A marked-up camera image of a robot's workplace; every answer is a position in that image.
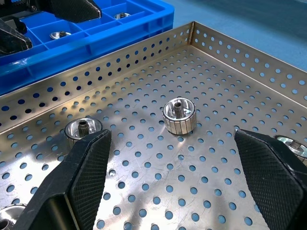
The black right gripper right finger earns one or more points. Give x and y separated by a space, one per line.
278 182

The perforated stainless steel tray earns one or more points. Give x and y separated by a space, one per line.
168 179

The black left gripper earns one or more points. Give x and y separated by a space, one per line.
21 6

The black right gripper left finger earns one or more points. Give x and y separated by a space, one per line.
79 187

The blue plastic compartment bin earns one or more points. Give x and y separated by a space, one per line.
96 45

